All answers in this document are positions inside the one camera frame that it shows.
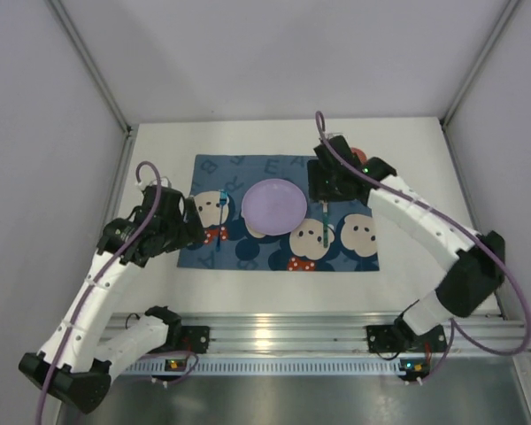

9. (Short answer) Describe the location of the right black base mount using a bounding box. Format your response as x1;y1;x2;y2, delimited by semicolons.
366;324;448;355

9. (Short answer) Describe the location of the blue handled fork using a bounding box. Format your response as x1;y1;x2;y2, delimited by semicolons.
215;189;228;251

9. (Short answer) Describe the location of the aluminium mounting rail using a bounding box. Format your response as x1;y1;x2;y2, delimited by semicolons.
101;313;525;357

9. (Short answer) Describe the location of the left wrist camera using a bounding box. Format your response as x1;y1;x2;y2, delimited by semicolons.
150;177;172;189

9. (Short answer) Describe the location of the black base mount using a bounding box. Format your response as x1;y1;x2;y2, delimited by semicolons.
176;326;211;354
366;324;448;355

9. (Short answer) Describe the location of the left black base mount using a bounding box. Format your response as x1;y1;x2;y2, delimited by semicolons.
176;326;211;354

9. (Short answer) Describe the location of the perforated cable tray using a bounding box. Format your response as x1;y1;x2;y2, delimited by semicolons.
124;358;428;377

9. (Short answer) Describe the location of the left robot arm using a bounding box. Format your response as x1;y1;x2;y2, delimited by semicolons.
19;184;206;414

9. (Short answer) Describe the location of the coral plastic cup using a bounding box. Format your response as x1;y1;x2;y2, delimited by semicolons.
351;147;367;164

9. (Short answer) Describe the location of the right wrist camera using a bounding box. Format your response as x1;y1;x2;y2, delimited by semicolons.
325;132;343;140

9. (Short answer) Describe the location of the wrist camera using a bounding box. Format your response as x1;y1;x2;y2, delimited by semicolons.
150;177;172;189
325;132;343;140

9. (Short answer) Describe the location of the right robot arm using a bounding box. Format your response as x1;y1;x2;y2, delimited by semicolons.
307;135;505;345

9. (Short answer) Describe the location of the blue cartoon placemat cloth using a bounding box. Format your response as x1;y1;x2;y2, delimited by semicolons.
178;154;379;272

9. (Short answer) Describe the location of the purple plastic plate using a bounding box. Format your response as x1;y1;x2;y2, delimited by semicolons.
241;179;308;236

